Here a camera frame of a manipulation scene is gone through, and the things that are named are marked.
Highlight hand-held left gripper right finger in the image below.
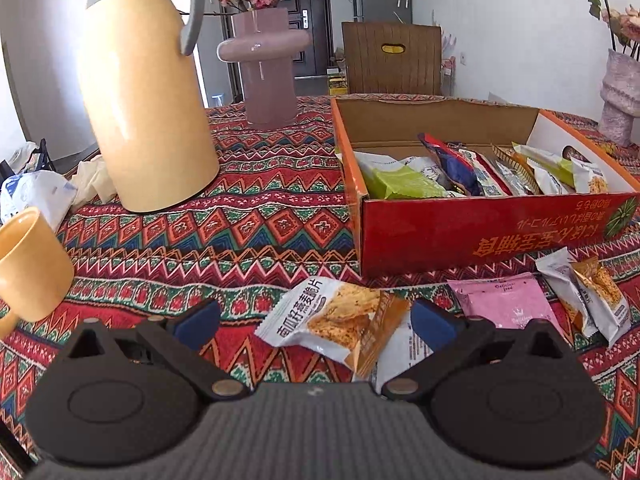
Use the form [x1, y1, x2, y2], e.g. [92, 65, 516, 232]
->
[382, 299, 568, 403]

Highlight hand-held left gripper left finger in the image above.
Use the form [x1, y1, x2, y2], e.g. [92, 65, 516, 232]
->
[65, 299, 251, 402]

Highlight pink snack packet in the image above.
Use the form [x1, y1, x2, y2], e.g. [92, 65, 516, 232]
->
[447, 272, 568, 331]

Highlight red cardboard box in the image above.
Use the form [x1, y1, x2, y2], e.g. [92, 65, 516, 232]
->
[330, 96, 640, 278]

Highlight grey white snack packet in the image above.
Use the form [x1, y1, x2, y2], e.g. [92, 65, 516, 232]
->
[535, 247, 601, 338]

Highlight red blue snack packet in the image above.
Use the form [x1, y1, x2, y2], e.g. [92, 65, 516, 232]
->
[419, 133, 506, 197]

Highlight white printed snack packet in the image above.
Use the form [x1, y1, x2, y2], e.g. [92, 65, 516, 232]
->
[400, 156, 443, 186]

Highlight white green snack packet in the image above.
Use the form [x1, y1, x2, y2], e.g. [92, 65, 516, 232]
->
[512, 144, 576, 195]

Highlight cream cloth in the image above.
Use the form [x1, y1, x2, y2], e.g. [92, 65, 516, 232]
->
[70, 157, 118, 206]

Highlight yellow mug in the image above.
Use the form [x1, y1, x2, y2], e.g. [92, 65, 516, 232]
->
[0, 207, 76, 338]

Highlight white plastic bag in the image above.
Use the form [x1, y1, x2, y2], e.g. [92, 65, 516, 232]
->
[0, 170, 78, 226]

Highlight yellow thermos jug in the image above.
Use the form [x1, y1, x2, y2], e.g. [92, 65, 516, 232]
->
[80, 0, 221, 213]

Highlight black bag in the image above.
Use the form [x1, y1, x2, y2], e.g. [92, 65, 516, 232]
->
[0, 139, 56, 181]

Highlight smooth pink vase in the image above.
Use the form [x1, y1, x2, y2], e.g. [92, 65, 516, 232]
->
[216, 7, 311, 126]

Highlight wooden chair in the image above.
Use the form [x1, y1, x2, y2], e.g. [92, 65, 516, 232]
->
[341, 21, 443, 97]

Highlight textured pink vase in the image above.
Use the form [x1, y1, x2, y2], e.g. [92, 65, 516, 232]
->
[599, 49, 640, 147]

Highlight dark brown door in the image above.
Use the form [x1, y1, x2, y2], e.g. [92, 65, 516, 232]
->
[277, 0, 335, 97]

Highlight dried pink roses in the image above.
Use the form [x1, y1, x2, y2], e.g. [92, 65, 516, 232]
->
[575, 0, 640, 58]

